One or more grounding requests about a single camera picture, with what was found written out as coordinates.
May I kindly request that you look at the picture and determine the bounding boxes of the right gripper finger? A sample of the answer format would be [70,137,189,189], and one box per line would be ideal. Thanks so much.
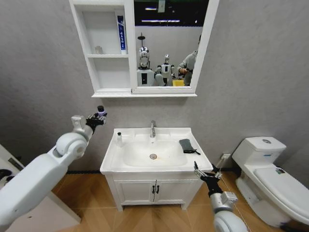
[211,163,222,179]
[194,161,206,178]

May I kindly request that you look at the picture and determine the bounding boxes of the grey folded towel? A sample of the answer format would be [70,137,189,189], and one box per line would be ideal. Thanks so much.
[179,138,201,156]

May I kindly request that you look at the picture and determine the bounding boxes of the white ceramic washbasin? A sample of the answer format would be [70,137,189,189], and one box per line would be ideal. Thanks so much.
[99,127,214,175]

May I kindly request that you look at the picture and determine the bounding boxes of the white vanity cabinet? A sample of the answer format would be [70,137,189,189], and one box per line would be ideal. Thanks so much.
[103,172,206,213]

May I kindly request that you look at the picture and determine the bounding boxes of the white toilet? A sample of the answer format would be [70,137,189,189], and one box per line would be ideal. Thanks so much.
[231,136,309,228]

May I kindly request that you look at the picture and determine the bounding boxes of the white robot with chrome head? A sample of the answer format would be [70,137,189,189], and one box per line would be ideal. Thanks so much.
[136,46,155,87]

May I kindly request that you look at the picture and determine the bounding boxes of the small white humanoid robot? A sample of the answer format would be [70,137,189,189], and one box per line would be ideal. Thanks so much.
[154,54,176,87]

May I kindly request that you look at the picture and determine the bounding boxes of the blue and white toothpaste tube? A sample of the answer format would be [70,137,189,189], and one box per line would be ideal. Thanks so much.
[117,15,128,55]

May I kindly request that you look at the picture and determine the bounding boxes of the person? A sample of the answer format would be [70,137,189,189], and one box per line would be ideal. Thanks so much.
[177,34,202,87]

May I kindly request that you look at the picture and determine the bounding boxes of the thin white cable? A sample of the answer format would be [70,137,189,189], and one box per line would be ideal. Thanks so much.
[213,158,247,225]

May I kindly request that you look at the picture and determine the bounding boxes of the white wall cabinet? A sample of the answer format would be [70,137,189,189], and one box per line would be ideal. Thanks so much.
[69,0,220,98]

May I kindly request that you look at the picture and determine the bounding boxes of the black corrugated floor hose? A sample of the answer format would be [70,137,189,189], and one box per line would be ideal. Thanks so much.
[66,170,101,175]

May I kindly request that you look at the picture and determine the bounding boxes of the wall cabinet mirror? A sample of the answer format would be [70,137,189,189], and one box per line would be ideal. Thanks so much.
[134,0,210,87]

